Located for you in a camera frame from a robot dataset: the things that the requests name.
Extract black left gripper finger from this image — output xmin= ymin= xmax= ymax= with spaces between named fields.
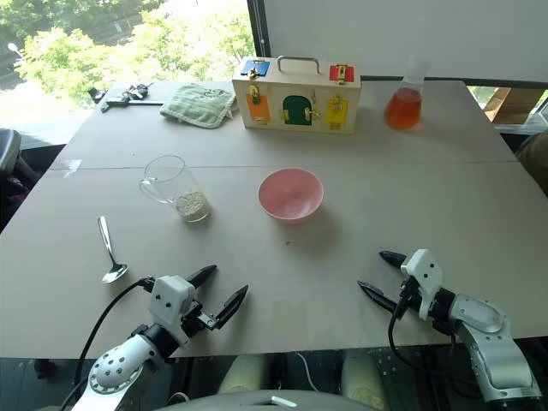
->
xmin=211 ymin=284 xmax=250 ymax=331
xmin=186 ymin=264 xmax=218 ymax=290

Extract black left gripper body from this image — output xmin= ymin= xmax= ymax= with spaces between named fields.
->
xmin=180 ymin=299 xmax=223 ymax=342

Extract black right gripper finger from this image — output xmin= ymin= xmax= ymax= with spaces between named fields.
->
xmin=356 ymin=280 xmax=402 ymax=317
xmin=378 ymin=250 xmax=408 ymax=269

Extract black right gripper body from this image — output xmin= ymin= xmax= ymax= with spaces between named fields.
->
xmin=395 ymin=277 xmax=424 ymax=319

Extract pale rounded shape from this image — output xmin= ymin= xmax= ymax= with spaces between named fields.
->
xmin=340 ymin=349 xmax=389 ymax=411
xmin=218 ymin=353 xmax=282 ymax=402

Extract silver metal spoon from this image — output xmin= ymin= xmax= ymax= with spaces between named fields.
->
xmin=97 ymin=215 xmax=131 ymax=285

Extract clear glass mug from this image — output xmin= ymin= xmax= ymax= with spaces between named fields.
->
xmin=138 ymin=154 xmax=212 ymax=223

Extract pink plastic bowl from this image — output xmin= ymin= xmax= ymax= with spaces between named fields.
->
xmin=257 ymin=167 xmax=325 ymax=227

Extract glass flask with orange liquid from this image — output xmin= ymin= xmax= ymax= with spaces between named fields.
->
xmin=383 ymin=57 xmax=426 ymax=132

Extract brown rounded object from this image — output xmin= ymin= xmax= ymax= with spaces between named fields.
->
xmin=515 ymin=129 xmax=548 ymax=197

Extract green checked cloth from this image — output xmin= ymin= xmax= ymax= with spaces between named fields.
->
xmin=158 ymin=82 xmax=238 ymax=130

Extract metal caliper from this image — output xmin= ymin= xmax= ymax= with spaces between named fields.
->
xmin=100 ymin=97 xmax=166 ymax=114

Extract brown cardboard box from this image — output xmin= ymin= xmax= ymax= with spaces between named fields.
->
xmin=482 ymin=86 xmax=548 ymax=126

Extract bunch of keys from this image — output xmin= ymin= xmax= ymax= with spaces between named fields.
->
xmin=121 ymin=82 xmax=155 ymax=102

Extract dark chair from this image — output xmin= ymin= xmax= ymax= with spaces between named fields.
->
xmin=0 ymin=127 xmax=49 ymax=235

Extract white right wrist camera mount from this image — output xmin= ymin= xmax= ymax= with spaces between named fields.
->
xmin=400 ymin=248 xmax=444 ymax=322

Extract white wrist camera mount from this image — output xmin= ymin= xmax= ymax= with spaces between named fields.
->
xmin=400 ymin=248 xmax=444 ymax=322
xmin=147 ymin=276 xmax=194 ymax=346

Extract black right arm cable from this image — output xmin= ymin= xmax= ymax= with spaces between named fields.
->
xmin=387 ymin=277 xmax=462 ymax=389

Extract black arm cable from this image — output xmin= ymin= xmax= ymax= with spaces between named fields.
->
xmin=387 ymin=277 xmax=462 ymax=389
xmin=73 ymin=277 xmax=156 ymax=386

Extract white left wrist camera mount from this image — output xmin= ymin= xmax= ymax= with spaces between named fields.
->
xmin=147 ymin=276 xmax=194 ymax=346

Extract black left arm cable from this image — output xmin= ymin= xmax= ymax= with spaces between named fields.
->
xmin=73 ymin=277 xmax=156 ymax=386

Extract thin white cable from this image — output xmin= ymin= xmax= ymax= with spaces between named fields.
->
xmin=296 ymin=352 xmax=317 ymax=391

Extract wooden lock box with handle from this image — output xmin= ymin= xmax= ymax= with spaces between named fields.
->
xmin=231 ymin=55 xmax=362 ymax=135

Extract black window frame post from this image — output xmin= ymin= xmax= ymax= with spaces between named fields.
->
xmin=246 ymin=0 xmax=269 ymax=59

